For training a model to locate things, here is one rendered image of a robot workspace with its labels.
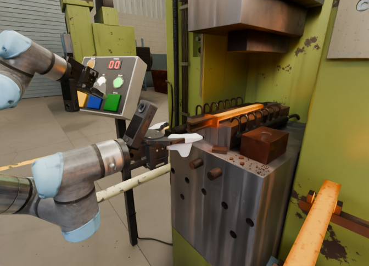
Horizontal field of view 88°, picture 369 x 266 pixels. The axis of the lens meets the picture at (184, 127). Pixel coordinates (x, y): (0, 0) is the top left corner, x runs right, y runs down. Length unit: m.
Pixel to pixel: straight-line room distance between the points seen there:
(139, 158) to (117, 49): 4.86
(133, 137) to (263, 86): 0.77
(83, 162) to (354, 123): 0.62
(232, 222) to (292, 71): 0.69
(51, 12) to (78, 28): 3.26
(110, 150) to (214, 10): 0.46
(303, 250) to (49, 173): 0.41
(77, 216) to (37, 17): 8.08
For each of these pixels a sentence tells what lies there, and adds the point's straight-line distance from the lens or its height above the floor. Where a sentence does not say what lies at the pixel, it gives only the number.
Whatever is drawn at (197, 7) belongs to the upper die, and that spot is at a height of 1.33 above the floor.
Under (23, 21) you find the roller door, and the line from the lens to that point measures 8.34.
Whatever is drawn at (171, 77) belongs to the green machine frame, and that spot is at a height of 1.10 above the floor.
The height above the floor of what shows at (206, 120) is 1.01.
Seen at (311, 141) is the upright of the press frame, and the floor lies 0.96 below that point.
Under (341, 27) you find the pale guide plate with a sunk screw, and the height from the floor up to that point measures 1.25.
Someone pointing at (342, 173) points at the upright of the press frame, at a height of 0.90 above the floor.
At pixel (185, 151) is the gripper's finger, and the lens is 0.50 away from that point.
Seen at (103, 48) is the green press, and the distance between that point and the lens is 5.21.
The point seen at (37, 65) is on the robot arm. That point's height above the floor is 1.17.
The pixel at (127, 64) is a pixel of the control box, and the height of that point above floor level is 1.16.
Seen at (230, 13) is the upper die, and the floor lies 1.30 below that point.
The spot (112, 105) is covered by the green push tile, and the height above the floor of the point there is 1.00.
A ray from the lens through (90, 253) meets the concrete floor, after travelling 1.61.
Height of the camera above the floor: 1.18
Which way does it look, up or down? 19 degrees down
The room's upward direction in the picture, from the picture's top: straight up
